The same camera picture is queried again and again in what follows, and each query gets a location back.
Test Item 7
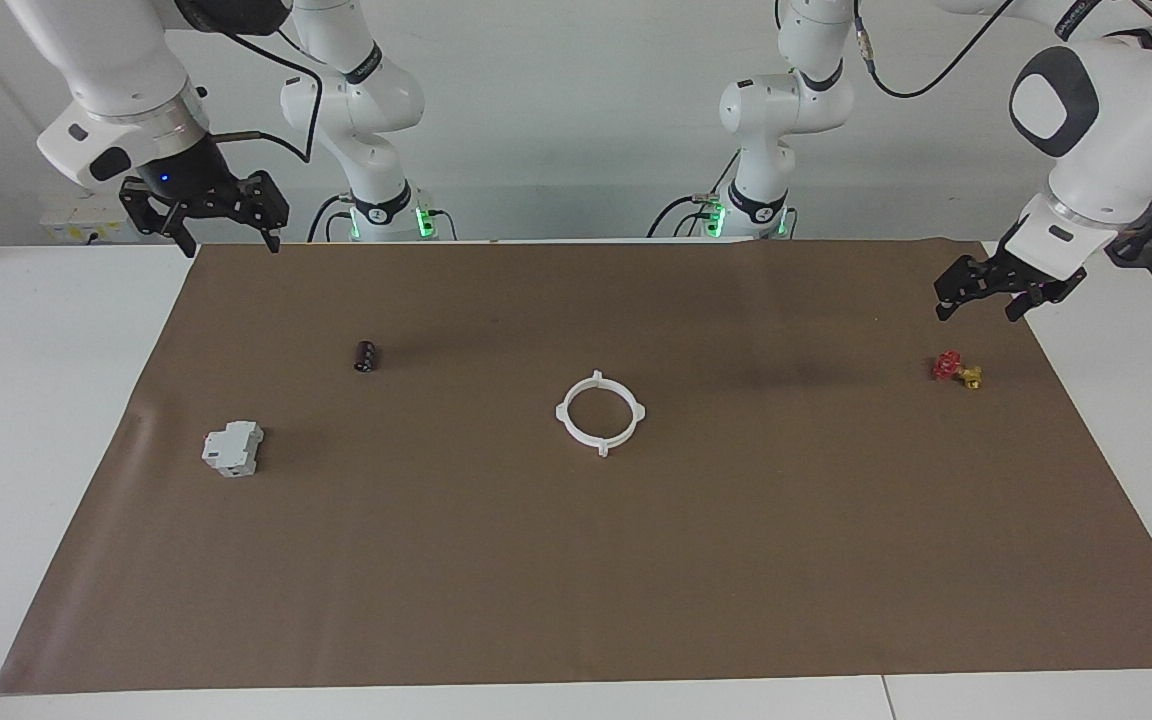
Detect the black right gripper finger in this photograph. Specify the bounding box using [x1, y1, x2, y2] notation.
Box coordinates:
[248, 171, 291, 254]
[163, 206, 201, 259]

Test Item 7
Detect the white half-ring pipe clamp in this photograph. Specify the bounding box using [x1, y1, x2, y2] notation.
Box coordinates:
[596, 372, 648, 453]
[555, 369, 605, 458]

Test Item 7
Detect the white power strip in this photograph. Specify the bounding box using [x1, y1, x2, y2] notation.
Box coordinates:
[39, 195, 137, 245]

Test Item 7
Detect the white circuit breaker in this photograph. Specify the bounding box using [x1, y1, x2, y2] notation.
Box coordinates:
[201, 420, 265, 478]

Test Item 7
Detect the brown paper mat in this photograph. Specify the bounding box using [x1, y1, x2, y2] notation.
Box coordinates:
[0, 238, 1152, 695]

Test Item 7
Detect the black right base cable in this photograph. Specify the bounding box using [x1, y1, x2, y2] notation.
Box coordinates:
[308, 193, 352, 243]

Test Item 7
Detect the black base cable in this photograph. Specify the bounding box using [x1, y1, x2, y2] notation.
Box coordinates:
[308, 193, 352, 243]
[648, 195, 715, 239]

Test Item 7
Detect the red-handled brass valve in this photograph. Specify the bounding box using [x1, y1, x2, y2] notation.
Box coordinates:
[931, 350, 984, 391]

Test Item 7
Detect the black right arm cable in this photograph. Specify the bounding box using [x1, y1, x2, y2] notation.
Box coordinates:
[171, 0, 325, 163]

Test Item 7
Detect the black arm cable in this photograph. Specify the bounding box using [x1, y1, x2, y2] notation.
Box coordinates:
[851, 0, 1152, 263]
[171, 0, 325, 163]

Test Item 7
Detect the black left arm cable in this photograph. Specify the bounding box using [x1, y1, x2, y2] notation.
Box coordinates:
[851, 0, 1152, 263]

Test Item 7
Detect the black left base cable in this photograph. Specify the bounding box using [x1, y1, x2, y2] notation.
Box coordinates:
[648, 195, 715, 239]

